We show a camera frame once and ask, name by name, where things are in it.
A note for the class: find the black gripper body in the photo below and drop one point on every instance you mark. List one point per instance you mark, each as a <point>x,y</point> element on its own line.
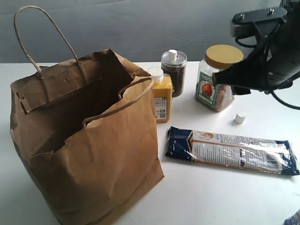
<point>277,34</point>

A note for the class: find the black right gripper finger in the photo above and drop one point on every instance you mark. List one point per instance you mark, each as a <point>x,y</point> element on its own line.
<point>240,90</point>

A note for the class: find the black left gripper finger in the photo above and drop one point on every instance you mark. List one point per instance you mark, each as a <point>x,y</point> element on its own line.
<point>250,71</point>

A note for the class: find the white marshmallow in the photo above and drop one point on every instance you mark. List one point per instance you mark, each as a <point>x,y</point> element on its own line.
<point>172,55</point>
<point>240,118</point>

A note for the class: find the brown paper bag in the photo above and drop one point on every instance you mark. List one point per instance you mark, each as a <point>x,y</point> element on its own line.
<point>86,132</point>

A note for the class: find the square jar yellow lid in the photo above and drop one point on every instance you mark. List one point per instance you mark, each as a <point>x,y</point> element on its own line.
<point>217,58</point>

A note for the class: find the clear jar dark contents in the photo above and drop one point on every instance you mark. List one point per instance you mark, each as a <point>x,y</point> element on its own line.
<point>175,70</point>

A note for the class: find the yellow grain bottle white cap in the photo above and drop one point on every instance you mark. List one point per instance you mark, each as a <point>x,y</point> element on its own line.
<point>162,91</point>

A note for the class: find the blue noodle packet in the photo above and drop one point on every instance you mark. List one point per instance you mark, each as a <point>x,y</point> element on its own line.
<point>234,151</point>

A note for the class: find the blue patterned item corner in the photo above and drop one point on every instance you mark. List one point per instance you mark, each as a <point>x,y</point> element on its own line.
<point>294,219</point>

